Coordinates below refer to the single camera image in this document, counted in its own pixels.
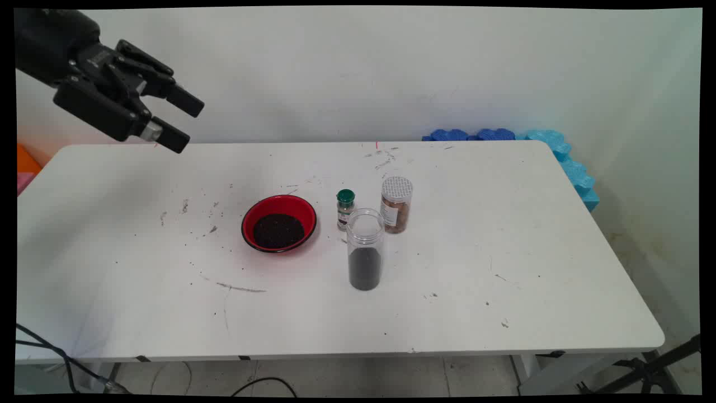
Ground red bowl with black seeds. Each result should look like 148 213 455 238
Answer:
241 194 317 254

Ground white table leg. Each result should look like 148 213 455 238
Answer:
512 354 633 395
16 363 121 394

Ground orange foam piece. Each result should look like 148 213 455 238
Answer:
17 143 43 175

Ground light blue foam mat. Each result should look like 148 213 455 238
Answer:
516 129 600 212

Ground silver lid jar brown contents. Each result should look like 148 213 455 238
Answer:
380 176 414 234

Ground clear jar with black seeds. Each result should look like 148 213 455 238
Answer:
346 208 385 291

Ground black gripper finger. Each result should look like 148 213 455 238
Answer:
112 39 205 119
53 77 191 154

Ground black looped floor cable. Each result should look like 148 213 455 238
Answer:
230 377 297 397

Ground green cap spice bottle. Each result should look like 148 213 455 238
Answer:
336 189 356 232

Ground black hanging cable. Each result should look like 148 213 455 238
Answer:
16 324 132 395

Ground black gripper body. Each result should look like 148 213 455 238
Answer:
15 8 136 97

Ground black tripod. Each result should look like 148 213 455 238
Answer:
576 334 701 395

